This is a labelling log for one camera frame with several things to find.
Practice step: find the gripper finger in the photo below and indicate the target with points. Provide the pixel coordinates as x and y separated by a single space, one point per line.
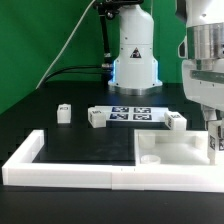
209 113

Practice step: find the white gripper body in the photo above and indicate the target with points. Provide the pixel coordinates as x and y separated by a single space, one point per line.
205 87

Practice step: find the white square tabletop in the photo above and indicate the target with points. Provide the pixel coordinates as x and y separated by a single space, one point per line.
165 147

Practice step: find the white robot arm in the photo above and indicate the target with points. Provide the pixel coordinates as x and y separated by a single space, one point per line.
135 70

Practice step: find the AprilTag marker sheet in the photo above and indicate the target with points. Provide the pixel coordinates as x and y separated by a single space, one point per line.
133 114

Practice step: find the white U-shaped fence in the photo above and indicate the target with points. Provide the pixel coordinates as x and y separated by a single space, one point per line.
22 170

